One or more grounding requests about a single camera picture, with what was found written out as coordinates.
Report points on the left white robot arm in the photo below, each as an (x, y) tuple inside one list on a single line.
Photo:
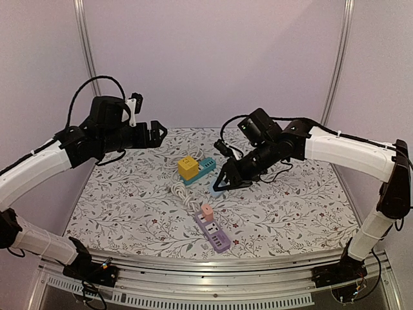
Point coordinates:
[(111, 126)]

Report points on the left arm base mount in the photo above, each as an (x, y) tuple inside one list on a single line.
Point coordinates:
[(104, 274)]

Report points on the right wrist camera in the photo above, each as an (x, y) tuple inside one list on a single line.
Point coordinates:
[(227, 150)]

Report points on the right aluminium post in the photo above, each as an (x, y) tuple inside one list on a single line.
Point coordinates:
[(344, 36)]

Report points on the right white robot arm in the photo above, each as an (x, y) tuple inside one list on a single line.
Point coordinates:
[(305, 139)]

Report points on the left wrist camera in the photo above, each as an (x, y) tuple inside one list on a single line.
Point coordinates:
[(134, 103)]

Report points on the teal power strip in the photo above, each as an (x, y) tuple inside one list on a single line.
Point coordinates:
[(205, 166)]

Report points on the floral tablecloth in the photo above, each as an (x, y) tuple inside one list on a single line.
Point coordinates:
[(127, 206)]

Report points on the left aluminium post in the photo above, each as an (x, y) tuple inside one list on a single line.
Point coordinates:
[(85, 42)]

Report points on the purple power strip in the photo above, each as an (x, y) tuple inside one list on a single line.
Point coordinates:
[(214, 234)]

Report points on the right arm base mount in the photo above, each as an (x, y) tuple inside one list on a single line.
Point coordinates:
[(347, 269)]

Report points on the pink plug adapter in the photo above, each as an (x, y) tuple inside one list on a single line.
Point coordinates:
[(207, 212)]

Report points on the yellow cube socket adapter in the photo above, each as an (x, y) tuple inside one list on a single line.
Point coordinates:
[(188, 168)]

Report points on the aluminium front rail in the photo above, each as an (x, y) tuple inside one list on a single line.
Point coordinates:
[(283, 282)]

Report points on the aluminium post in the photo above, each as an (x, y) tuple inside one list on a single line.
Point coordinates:
[(344, 36), (85, 42)]

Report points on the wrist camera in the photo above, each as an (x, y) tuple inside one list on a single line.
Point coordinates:
[(134, 103), (227, 150)]

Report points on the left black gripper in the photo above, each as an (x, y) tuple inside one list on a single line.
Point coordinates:
[(155, 140)]

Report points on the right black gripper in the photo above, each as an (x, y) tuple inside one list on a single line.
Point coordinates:
[(235, 171)]

